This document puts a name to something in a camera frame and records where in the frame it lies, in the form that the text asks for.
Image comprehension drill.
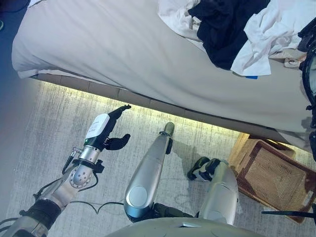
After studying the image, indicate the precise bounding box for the white shirt with blue tag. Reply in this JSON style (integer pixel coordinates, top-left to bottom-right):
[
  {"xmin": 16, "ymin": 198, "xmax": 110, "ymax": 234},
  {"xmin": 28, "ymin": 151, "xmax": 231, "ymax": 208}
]
[{"xmin": 230, "ymin": 1, "xmax": 312, "ymax": 80}]

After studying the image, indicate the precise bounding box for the silver left robot leg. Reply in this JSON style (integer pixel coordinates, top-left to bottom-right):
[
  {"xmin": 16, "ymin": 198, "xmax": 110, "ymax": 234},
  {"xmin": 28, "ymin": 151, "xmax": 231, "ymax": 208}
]
[{"xmin": 122, "ymin": 121, "xmax": 176, "ymax": 221}]

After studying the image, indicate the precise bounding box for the pale beige garment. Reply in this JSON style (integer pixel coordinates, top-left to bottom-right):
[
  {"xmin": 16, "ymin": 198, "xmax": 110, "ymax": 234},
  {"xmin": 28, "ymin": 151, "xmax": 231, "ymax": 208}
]
[{"xmin": 157, "ymin": 0, "xmax": 207, "ymax": 42}]

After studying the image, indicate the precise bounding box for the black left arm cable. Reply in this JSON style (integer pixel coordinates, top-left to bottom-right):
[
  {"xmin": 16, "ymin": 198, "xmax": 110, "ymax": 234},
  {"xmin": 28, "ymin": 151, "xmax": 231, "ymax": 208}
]
[{"xmin": 61, "ymin": 148, "xmax": 124, "ymax": 214}]

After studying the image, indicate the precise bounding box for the thin black strap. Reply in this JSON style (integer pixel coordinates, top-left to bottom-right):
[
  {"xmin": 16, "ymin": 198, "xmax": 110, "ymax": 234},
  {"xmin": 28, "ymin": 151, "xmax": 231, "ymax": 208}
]
[{"xmin": 261, "ymin": 209, "xmax": 316, "ymax": 218}]

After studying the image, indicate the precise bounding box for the brown wicker basket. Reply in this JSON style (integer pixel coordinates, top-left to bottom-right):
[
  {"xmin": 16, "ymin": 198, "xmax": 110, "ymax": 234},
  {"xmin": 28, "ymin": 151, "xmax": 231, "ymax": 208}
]
[{"xmin": 227, "ymin": 137, "xmax": 314, "ymax": 225}]

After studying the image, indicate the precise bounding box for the bed with beige cover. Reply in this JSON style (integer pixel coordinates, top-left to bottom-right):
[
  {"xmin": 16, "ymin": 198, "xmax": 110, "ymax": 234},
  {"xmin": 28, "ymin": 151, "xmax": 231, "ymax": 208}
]
[{"xmin": 11, "ymin": 0, "xmax": 316, "ymax": 135}]

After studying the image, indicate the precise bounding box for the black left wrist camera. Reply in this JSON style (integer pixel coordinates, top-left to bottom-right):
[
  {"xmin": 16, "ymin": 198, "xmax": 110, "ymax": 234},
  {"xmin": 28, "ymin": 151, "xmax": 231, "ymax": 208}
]
[{"xmin": 94, "ymin": 159, "xmax": 105, "ymax": 174}]

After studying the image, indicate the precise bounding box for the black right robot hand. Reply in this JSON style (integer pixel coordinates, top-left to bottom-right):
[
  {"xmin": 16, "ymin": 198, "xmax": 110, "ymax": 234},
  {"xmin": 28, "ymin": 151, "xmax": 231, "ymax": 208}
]
[{"xmin": 298, "ymin": 21, "xmax": 316, "ymax": 52}]

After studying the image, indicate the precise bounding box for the black garment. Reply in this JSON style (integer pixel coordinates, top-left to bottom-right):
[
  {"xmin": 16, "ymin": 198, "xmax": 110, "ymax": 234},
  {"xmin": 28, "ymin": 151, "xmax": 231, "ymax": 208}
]
[{"xmin": 188, "ymin": 0, "xmax": 272, "ymax": 72}]

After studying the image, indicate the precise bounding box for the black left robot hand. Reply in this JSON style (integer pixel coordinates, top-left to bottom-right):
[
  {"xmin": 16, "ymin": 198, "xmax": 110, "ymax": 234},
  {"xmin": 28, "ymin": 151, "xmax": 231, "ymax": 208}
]
[{"xmin": 83, "ymin": 105, "xmax": 132, "ymax": 151}]

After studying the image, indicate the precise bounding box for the grey robot torso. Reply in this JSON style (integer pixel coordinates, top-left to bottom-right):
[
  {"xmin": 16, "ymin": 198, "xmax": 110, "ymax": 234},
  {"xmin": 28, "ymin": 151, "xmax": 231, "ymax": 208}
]
[{"xmin": 106, "ymin": 216, "xmax": 247, "ymax": 237}]

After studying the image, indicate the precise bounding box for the cream printed garment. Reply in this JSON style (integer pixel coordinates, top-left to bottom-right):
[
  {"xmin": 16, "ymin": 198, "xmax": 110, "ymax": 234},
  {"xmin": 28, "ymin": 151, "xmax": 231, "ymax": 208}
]
[{"xmin": 268, "ymin": 47, "xmax": 308, "ymax": 69}]

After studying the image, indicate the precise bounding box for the silver robot leg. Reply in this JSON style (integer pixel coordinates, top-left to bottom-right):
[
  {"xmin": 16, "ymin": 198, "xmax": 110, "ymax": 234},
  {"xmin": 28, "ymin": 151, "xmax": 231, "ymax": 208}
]
[
  {"xmin": 122, "ymin": 121, "xmax": 176, "ymax": 221},
  {"xmin": 187, "ymin": 156, "xmax": 240, "ymax": 226}
]

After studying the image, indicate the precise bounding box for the grey striped rug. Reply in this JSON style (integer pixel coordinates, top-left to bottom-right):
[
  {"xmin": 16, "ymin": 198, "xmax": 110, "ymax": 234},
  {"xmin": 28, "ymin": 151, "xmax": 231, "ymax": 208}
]
[{"xmin": 4, "ymin": 80, "xmax": 316, "ymax": 237}]

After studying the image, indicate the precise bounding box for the silver right robot leg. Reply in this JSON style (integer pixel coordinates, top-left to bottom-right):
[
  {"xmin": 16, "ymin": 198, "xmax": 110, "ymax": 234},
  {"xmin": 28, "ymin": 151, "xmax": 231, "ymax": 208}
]
[{"xmin": 187, "ymin": 156, "xmax": 240, "ymax": 226}]

